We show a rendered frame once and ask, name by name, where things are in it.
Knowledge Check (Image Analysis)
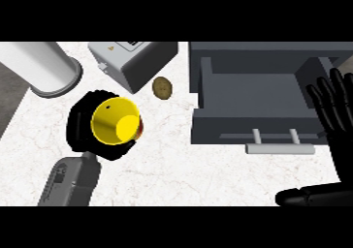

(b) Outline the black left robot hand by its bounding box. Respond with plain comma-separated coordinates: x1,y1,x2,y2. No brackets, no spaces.
66,89,140,162

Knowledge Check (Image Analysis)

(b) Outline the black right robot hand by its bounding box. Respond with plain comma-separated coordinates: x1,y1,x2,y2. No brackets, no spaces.
274,67,353,207

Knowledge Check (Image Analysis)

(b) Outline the yellow cup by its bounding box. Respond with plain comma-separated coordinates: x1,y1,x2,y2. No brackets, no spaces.
89,96,146,146

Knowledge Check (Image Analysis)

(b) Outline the dark grey open drawer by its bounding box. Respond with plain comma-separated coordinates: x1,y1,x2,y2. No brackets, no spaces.
190,56,338,145

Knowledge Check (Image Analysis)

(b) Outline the white cylindrical appliance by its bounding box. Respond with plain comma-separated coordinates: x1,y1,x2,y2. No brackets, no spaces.
0,42,85,99

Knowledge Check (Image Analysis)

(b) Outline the brown potato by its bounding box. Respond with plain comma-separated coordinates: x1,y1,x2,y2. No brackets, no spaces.
152,76,174,101

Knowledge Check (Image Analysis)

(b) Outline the white and grey box appliance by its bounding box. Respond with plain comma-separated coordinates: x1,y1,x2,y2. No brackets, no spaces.
86,42,180,95

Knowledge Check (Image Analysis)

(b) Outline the dark grey cabinet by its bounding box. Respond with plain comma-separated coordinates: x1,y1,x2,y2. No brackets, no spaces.
189,42,353,95

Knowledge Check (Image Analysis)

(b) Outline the pale grey drawer handle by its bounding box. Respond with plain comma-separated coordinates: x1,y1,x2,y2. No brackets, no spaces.
245,128,317,155

